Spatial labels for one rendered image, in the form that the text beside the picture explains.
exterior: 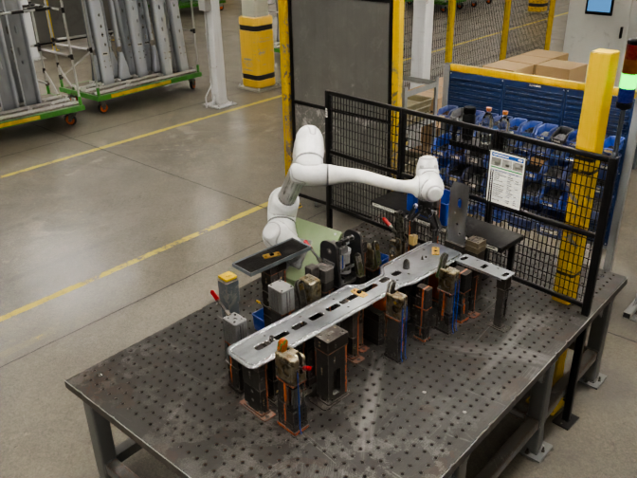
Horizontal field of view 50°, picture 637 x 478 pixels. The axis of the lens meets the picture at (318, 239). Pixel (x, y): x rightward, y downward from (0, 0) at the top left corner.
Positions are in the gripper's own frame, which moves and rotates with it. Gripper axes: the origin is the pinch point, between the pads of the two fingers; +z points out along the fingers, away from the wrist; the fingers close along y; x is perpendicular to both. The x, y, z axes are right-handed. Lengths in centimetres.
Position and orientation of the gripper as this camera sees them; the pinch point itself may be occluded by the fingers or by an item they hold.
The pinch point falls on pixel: (423, 235)
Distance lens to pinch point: 339.6
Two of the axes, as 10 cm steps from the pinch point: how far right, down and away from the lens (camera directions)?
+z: 0.2, 8.9, 4.5
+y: 6.9, 3.1, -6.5
